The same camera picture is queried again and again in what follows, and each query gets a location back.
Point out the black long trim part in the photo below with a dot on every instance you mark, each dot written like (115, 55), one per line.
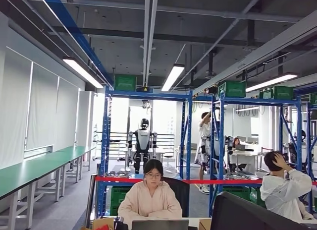
(247, 215)

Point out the green top workbench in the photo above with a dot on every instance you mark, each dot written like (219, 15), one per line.
(49, 161)
(76, 151)
(17, 177)

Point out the black box yellow warning sign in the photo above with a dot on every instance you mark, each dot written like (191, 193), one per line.
(144, 89)

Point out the black and white humanoid robot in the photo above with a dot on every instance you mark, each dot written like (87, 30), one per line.
(303, 149)
(142, 143)
(215, 146)

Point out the white ceiling light strip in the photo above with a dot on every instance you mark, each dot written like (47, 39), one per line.
(271, 82)
(83, 73)
(173, 77)

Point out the white round stool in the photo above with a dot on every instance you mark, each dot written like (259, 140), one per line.
(168, 156)

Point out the green plastic crate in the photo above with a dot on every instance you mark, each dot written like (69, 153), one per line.
(313, 98)
(234, 89)
(266, 94)
(236, 192)
(124, 83)
(118, 197)
(256, 197)
(283, 93)

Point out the person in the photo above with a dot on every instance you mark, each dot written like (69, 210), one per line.
(284, 192)
(203, 133)
(151, 197)
(236, 142)

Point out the black office chair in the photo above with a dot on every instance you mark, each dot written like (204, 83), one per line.
(180, 192)

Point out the red barrier tape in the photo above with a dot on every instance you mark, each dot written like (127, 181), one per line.
(198, 181)

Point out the grey laptop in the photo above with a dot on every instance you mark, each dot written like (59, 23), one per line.
(241, 147)
(159, 225)

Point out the white table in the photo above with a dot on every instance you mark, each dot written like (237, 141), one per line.
(244, 154)

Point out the white roller blind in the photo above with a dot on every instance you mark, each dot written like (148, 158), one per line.
(13, 107)
(66, 113)
(41, 107)

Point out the black leaning panel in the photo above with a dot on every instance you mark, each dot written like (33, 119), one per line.
(90, 199)

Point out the closed brown cardboard box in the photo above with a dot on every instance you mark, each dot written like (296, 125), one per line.
(204, 224)

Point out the open cardboard box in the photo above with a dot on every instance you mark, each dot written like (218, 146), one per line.
(103, 223)

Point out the blue ceiling beam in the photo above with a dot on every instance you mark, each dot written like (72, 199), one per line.
(74, 34)

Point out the red cloth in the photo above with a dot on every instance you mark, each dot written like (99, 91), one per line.
(103, 228)

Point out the wide white ceiling beam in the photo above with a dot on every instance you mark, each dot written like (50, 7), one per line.
(260, 51)

